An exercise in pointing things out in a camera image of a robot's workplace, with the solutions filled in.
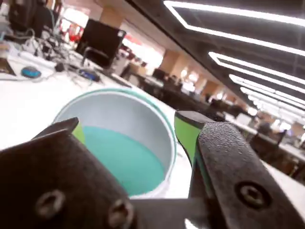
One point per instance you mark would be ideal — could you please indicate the dark blue flat device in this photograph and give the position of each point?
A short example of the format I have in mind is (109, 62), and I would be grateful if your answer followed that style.
(89, 74)

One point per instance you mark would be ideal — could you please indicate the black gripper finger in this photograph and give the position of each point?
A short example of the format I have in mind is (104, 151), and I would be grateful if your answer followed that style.
(54, 171)
(233, 167)

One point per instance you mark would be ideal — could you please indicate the black monitor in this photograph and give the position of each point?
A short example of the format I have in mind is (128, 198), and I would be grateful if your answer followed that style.
(26, 14)

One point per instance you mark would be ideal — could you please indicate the ceiling light strip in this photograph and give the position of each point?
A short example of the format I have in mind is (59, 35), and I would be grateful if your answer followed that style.
(250, 65)
(238, 11)

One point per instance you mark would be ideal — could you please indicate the blue computer mouse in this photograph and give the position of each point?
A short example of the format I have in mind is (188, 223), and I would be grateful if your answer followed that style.
(31, 71)

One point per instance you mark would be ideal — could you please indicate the teal whale-shaped bin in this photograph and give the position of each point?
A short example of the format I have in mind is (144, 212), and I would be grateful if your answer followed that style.
(124, 112)

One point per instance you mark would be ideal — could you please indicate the black office chair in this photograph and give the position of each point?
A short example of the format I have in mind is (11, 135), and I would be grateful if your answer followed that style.
(102, 40)

